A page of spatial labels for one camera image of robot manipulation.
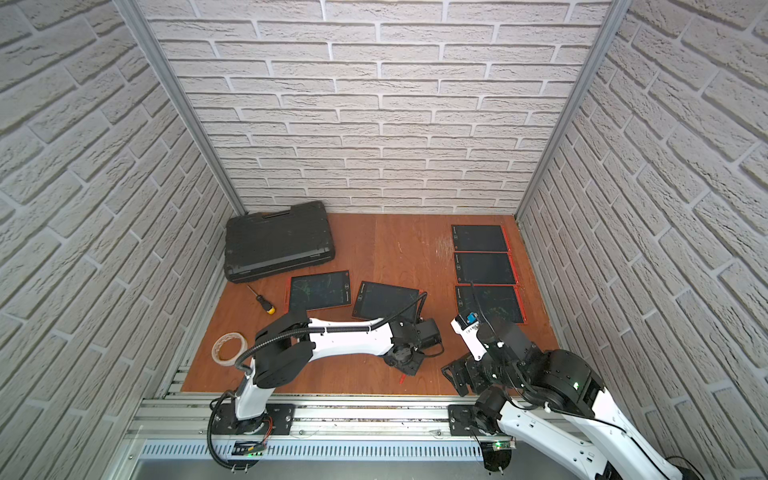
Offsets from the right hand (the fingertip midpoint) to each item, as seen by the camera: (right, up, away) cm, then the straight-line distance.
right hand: (463, 361), depth 65 cm
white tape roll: (-67, -3, +21) cm, 70 cm away
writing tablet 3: (+16, +7, +30) cm, 35 cm away
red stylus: (-13, -12, +16) cm, 24 cm away
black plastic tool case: (-62, +26, +37) cm, 77 cm away
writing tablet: (+18, +28, +50) cm, 60 cm away
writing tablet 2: (+17, +17, +39) cm, 45 cm away
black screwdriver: (-55, +6, +28) cm, 62 cm away
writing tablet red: (-21, +7, +31) cm, 38 cm away
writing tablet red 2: (-41, +10, +33) cm, 53 cm away
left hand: (-9, -9, +17) cm, 22 cm away
